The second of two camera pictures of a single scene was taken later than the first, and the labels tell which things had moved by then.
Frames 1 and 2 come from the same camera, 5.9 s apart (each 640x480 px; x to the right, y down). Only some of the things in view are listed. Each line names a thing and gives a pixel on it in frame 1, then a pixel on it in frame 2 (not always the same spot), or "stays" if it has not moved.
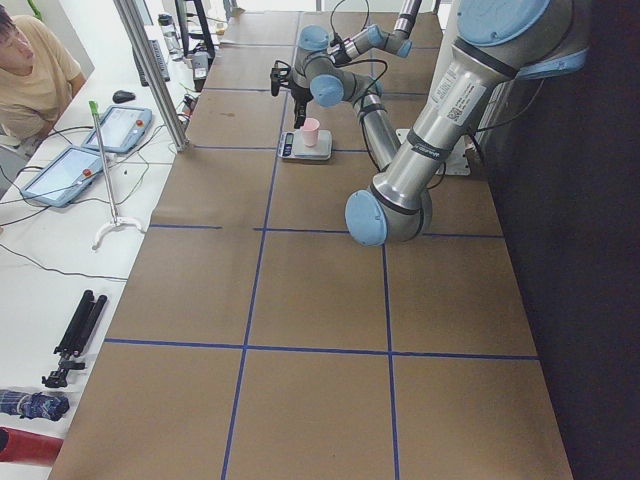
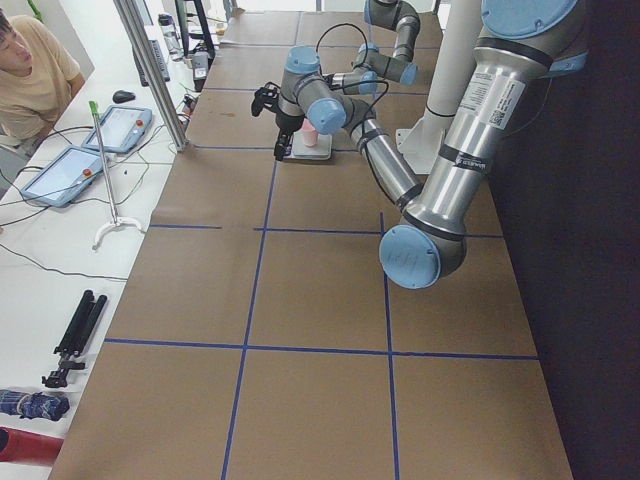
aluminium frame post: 136,29 stays
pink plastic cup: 310,131 stays
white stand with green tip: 116,220 stays
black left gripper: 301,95 to 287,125
